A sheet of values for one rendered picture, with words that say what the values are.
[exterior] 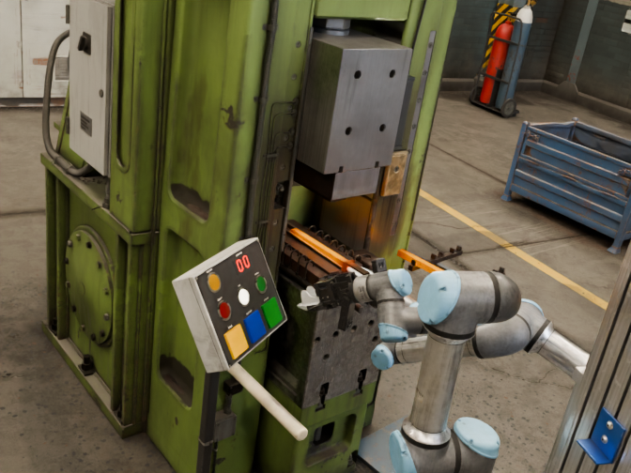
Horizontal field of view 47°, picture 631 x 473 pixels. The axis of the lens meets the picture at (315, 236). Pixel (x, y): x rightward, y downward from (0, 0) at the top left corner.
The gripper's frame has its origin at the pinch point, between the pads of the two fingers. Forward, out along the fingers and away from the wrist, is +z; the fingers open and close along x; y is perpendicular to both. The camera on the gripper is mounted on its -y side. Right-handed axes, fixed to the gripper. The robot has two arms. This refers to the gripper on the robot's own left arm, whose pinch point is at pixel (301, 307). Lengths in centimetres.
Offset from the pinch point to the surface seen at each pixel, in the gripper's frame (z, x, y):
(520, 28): 86, -767, 65
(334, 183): -4.2, -34.9, 28.7
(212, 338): 12.4, 27.3, 4.0
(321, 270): 14.8, -40.5, -0.5
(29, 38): 413, -328, 198
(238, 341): 10.4, 20.2, -0.3
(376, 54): -28, -42, 63
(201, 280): 11.1, 24.9, 20.0
